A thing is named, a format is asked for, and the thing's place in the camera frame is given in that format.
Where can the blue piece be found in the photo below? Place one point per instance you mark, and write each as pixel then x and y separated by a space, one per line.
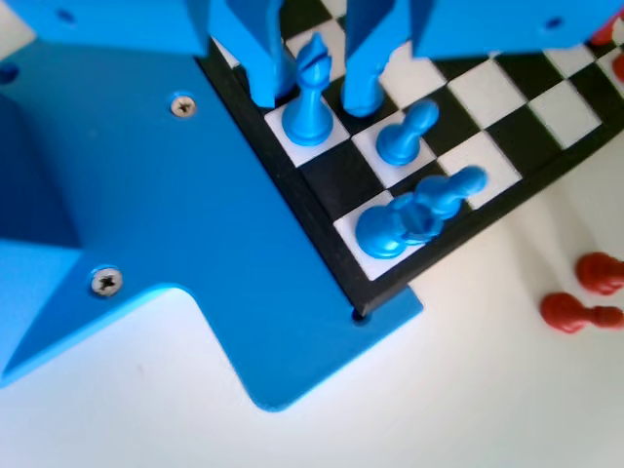
pixel 306 107

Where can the blue chess pawn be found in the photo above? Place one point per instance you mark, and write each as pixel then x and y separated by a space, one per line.
pixel 404 136
pixel 460 187
pixel 362 108

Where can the blue chess rook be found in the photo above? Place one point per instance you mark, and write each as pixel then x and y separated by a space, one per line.
pixel 385 236

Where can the red pieces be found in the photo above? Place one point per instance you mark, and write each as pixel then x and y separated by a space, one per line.
pixel 608 31

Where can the red chess pawn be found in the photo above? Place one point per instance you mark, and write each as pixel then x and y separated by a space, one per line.
pixel 570 312
pixel 619 68

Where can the captured red knight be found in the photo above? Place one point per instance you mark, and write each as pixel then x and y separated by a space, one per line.
pixel 602 273

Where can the silver screw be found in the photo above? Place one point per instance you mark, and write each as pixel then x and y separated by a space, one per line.
pixel 106 281
pixel 183 105

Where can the black and white chessboard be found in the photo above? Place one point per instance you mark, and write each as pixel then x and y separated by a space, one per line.
pixel 502 92

